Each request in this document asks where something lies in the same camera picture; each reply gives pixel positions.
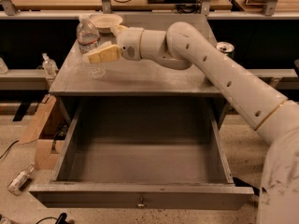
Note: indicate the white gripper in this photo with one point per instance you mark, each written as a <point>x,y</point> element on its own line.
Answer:
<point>130,43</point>

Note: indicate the clear plastic water bottle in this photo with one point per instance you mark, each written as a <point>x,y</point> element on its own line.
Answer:
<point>88,38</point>

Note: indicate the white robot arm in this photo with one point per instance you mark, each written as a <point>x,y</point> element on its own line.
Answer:
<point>271,114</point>

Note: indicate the small bottle on shelf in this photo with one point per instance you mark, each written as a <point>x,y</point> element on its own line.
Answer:
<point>49,66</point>

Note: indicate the open grey top drawer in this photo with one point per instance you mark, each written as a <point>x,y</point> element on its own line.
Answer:
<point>171,155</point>

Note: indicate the metal drawer knob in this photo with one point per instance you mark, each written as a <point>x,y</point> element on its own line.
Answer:
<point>141,204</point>

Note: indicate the plastic bottle on floor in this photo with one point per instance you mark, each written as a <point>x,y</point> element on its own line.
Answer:
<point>20,180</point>

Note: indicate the white paper bowl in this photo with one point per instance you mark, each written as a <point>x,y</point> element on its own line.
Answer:
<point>103,22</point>

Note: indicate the grey cabinet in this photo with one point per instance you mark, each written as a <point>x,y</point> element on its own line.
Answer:
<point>128,78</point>

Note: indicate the cardboard box on floor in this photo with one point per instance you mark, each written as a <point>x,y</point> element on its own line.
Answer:
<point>42,128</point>

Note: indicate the green soda can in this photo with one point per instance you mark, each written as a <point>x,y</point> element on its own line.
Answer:
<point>226,48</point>

